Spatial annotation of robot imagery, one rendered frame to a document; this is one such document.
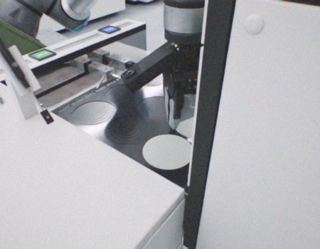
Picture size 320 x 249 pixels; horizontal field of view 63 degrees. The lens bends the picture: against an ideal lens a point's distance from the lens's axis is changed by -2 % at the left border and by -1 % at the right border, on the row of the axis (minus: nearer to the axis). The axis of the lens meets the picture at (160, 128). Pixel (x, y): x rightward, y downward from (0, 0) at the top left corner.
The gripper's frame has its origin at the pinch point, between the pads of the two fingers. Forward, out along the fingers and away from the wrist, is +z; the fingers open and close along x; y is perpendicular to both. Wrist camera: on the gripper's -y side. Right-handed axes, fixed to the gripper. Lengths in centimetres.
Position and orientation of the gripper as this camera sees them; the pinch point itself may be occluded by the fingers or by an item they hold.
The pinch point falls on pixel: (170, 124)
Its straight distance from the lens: 57.2
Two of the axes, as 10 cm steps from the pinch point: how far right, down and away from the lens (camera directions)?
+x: -2.7, -6.0, 7.5
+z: 0.0, 7.8, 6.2
